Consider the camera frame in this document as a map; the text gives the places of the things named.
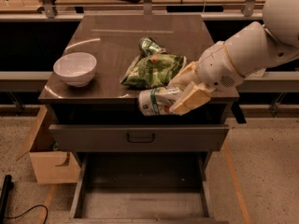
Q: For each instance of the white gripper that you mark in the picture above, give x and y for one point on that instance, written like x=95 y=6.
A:
x=216 y=64

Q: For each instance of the cardboard box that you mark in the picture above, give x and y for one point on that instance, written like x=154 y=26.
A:
x=49 y=163

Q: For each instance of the black post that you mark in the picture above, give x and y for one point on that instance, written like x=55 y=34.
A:
x=6 y=188

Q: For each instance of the grey drawer cabinet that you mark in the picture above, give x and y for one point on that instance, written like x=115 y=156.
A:
x=112 y=40

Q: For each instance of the white ceramic bowl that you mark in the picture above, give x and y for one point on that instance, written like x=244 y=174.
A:
x=76 y=69

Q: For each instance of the green soda can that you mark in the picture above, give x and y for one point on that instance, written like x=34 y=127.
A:
x=148 y=47

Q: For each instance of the open grey lower drawer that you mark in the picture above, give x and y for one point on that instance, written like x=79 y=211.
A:
x=142 y=189

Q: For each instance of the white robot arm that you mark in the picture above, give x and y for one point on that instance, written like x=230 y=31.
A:
x=272 y=42

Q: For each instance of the green chip bag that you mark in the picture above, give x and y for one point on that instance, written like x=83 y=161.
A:
x=153 y=71

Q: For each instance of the grey upper drawer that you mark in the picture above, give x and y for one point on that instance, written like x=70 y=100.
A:
x=139 y=138

